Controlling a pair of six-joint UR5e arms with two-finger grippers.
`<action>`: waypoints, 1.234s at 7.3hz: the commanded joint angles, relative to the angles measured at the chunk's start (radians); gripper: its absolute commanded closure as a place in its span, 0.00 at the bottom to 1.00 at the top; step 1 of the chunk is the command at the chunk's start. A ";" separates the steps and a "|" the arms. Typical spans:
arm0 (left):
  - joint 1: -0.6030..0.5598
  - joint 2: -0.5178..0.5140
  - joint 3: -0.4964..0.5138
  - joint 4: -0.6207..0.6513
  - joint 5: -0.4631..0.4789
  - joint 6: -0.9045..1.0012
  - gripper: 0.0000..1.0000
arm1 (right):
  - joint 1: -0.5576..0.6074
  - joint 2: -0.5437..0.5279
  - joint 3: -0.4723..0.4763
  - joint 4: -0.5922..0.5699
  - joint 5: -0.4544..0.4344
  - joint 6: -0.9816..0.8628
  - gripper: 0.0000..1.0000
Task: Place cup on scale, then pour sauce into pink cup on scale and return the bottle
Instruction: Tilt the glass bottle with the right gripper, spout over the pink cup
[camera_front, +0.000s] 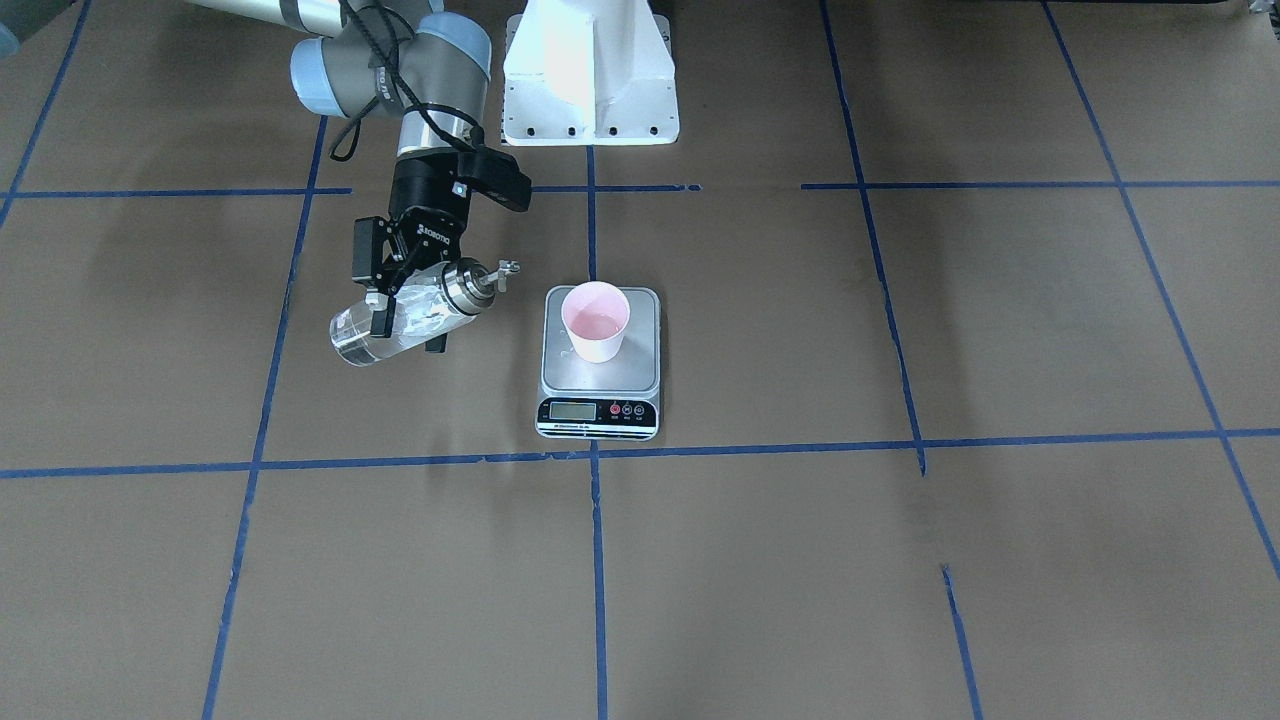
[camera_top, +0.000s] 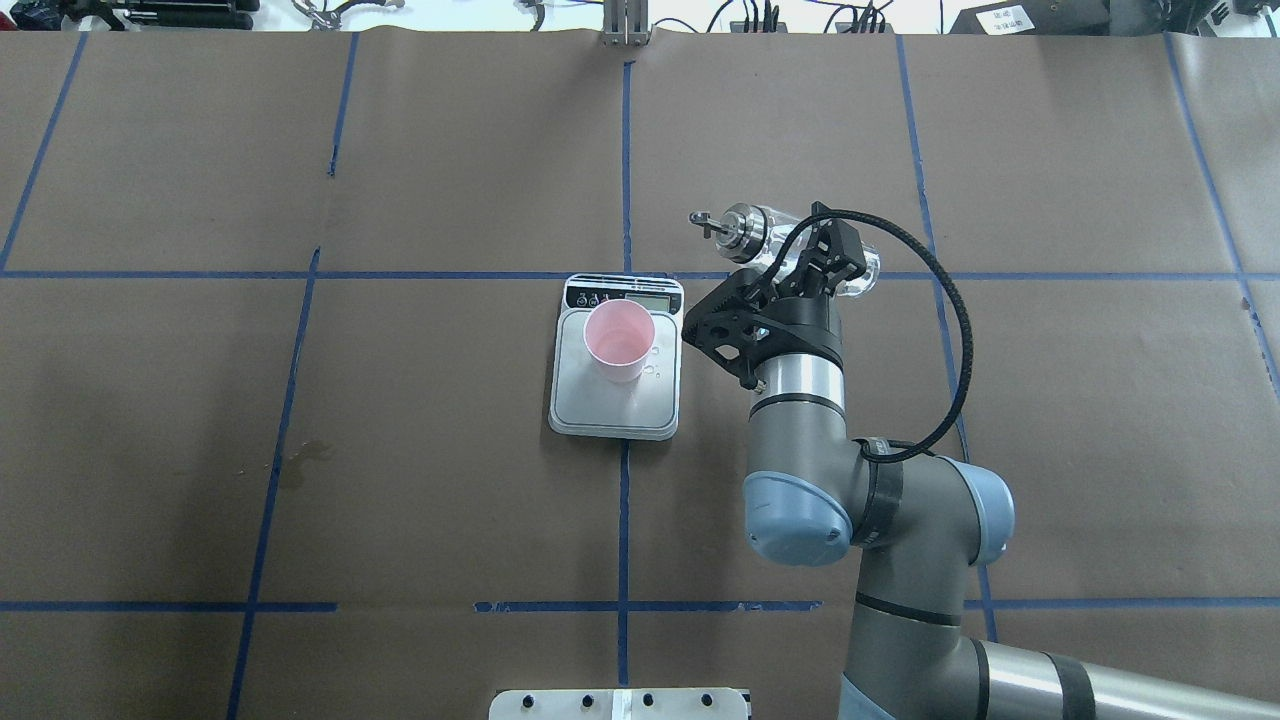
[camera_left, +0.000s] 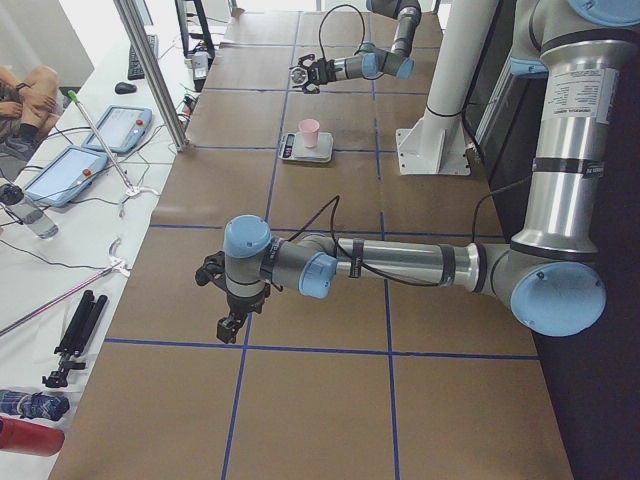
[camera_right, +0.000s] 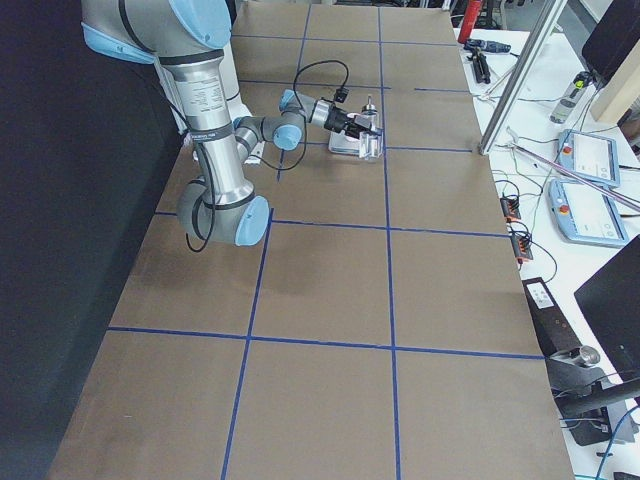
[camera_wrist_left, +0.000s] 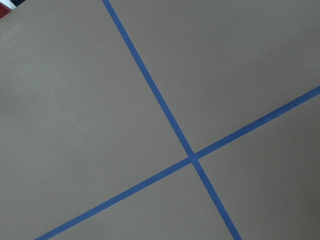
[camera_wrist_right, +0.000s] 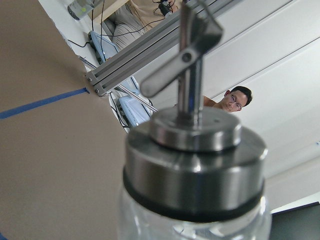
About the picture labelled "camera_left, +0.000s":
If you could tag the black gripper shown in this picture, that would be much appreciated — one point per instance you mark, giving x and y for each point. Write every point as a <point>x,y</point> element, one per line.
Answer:
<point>239,304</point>
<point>323,69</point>

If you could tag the glass sauce bottle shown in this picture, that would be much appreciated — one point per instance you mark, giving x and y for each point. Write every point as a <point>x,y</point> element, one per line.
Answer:
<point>299,76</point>

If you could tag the pink plastic cup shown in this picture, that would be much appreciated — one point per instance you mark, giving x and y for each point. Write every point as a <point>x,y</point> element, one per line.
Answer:
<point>309,131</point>

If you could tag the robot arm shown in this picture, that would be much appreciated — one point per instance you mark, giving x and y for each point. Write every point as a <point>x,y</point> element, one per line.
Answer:
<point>368,61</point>
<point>544,274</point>

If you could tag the digital kitchen scale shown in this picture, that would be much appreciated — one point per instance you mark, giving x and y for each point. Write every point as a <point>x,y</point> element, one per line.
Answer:
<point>293,149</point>

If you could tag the pink thin rod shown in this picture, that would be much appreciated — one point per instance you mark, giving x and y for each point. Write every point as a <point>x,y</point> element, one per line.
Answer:
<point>56,300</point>

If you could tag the black folded tripod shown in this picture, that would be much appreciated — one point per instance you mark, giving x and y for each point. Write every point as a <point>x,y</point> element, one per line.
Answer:
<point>76,338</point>

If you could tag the black keyboard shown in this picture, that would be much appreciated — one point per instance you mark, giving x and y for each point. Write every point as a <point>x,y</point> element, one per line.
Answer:
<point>135,69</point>

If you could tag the black computer mouse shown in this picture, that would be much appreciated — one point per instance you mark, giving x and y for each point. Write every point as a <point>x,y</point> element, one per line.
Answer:
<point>122,88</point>

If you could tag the blue teach pendant far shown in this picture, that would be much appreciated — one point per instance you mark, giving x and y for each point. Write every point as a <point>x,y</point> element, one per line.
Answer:
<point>122,127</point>

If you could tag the blue teach pendant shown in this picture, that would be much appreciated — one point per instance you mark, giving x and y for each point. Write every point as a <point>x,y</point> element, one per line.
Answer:
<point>65,177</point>
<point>122,127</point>

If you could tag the blue folded umbrella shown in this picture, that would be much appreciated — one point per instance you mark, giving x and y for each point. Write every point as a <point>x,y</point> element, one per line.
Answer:
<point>33,405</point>

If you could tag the blue teach pendant near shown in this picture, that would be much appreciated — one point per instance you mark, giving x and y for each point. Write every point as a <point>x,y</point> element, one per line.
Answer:
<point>65,177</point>

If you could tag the red metal bottle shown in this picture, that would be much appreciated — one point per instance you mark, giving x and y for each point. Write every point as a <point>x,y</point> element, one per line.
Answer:
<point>24,437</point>

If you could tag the green tipped metal rod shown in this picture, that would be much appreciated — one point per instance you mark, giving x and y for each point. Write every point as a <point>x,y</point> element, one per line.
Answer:
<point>131,189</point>

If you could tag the seated person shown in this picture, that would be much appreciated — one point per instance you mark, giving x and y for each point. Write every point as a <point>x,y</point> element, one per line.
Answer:
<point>29,110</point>

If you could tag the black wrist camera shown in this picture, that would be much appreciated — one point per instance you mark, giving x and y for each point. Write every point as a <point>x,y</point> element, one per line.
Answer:
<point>212,271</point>

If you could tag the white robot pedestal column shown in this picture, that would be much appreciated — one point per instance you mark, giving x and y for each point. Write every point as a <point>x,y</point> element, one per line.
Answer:
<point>436,144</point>

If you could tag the aluminium frame post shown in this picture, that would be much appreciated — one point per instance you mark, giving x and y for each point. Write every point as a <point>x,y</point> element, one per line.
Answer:
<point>135,30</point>

